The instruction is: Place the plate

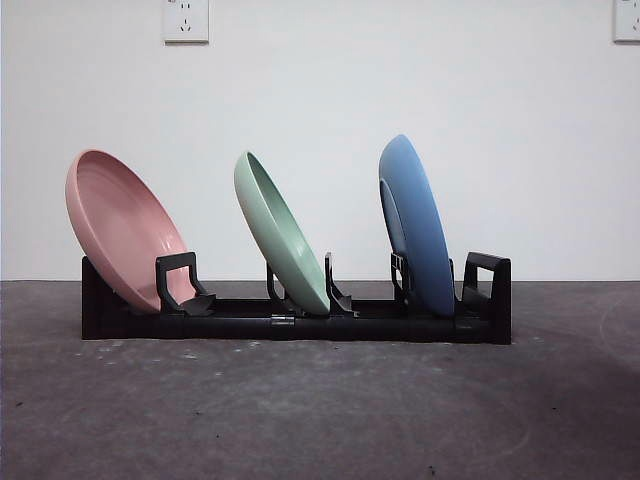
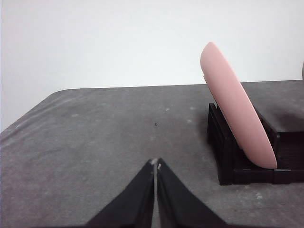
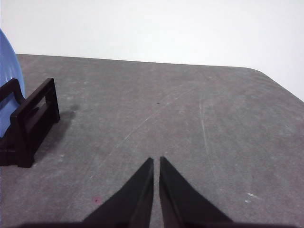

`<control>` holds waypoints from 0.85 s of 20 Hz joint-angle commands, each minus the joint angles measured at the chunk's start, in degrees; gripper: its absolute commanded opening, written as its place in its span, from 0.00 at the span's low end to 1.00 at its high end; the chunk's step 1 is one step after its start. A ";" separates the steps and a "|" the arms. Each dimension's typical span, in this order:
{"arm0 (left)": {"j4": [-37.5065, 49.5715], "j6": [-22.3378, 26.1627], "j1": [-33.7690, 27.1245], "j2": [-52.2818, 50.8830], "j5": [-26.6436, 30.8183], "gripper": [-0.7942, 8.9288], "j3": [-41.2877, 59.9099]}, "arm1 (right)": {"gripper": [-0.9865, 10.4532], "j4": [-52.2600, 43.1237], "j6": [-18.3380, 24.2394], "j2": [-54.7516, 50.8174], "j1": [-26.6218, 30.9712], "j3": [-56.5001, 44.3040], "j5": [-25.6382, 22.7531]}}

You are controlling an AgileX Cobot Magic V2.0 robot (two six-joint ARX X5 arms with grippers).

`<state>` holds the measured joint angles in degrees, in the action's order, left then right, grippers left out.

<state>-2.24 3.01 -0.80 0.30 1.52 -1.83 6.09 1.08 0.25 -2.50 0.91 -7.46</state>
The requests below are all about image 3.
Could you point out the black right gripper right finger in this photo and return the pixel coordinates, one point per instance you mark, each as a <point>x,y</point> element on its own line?
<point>180,204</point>

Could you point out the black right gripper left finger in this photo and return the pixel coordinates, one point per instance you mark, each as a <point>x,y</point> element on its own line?
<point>135,202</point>

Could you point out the blue plate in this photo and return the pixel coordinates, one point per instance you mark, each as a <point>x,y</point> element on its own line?
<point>9,66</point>

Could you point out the black dish rack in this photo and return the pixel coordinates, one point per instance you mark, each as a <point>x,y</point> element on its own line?
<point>26,123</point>

